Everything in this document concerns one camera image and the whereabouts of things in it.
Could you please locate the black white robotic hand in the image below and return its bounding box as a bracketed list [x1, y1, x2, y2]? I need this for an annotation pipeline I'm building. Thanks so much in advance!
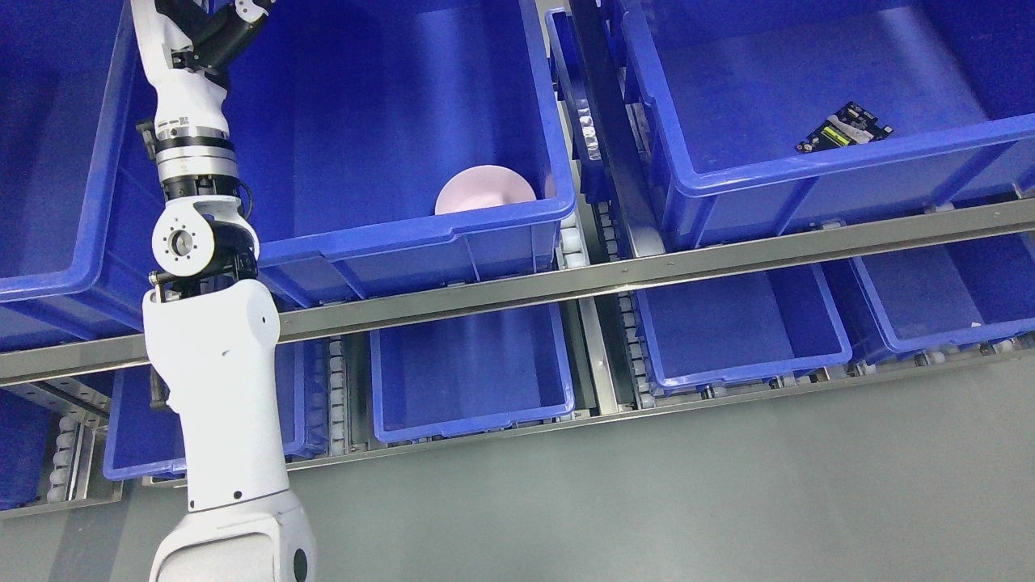
[129, 1, 275, 139]

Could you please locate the pink bowl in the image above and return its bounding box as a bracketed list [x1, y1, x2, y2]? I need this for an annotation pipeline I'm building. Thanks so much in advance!
[435, 165, 537, 215]

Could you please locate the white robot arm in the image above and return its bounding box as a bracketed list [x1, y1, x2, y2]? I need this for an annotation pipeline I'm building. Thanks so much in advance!
[137, 120, 319, 581]

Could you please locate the blue bin upper middle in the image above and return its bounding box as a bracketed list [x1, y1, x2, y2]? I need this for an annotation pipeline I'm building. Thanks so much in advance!
[221, 1, 574, 308]

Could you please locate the blue bin lower middle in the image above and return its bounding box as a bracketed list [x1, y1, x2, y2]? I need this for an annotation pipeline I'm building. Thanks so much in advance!
[369, 303, 574, 445]

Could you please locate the metal shelf rack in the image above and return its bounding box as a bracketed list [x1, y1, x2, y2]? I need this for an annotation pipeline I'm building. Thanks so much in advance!
[0, 0, 1035, 520]

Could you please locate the blue bin upper left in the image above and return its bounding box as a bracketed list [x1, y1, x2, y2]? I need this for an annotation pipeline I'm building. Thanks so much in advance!
[1, 1, 165, 352]

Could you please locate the blue bin upper right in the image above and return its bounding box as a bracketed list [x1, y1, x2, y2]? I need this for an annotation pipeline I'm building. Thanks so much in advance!
[605, 1, 1034, 251]

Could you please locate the black green circuit board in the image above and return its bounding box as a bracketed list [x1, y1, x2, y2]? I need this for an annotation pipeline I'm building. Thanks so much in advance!
[796, 101, 894, 154]

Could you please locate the blue bin far right lower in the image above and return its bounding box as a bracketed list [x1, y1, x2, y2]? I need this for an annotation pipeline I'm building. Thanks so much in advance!
[823, 234, 1034, 365]

